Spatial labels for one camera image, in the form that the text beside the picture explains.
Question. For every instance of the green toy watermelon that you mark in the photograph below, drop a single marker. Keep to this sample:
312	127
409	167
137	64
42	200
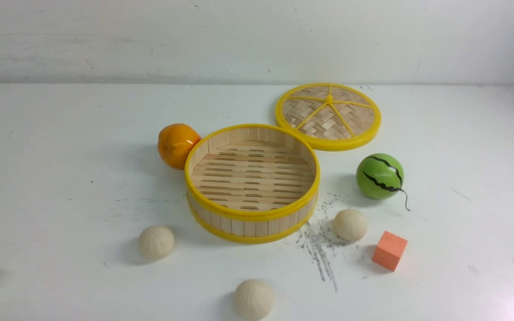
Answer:
380	176

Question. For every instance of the yellow rimmed bamboo steamer tray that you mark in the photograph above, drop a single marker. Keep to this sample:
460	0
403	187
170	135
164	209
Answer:
252	183

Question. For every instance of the orange foam cube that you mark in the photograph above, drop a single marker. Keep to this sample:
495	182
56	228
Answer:
389	250

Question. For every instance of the orange toy fruit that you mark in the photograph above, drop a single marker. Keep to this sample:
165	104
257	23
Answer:
175	143

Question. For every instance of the white bun front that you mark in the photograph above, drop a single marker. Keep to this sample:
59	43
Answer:
253	299

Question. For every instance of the yellow woven bamboo steamer lid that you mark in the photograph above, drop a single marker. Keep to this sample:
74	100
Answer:
328	116

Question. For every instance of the white bun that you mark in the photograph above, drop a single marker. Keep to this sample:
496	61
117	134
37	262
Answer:
350	225
253	299
156	242

